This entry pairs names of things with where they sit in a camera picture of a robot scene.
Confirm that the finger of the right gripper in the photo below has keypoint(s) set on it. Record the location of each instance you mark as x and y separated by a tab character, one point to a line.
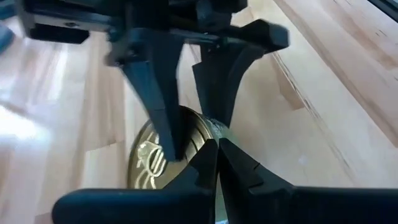
155	77
220	84

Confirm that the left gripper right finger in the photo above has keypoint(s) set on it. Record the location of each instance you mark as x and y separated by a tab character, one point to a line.
295	205

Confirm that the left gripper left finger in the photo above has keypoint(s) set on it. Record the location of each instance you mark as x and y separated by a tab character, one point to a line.
140	205

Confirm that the gold-lid green albacore can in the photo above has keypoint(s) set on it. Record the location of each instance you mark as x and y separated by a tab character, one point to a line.
146	169

